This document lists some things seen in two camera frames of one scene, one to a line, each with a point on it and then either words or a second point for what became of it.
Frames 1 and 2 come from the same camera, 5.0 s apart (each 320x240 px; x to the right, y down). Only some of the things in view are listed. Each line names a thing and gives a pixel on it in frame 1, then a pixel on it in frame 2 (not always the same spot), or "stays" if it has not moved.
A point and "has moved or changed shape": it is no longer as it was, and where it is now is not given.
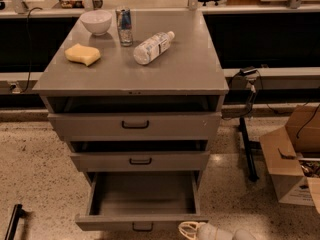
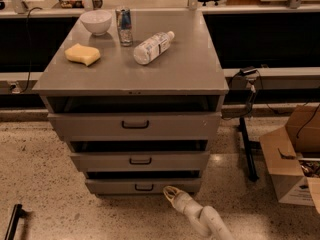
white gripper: (207, 232) to (184, 202)
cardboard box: (292, 156) stays
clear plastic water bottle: (152, 48) stays
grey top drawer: (135, 127) stays
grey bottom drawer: (150, 200) has moved or changed shape
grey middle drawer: (143, 161) stays
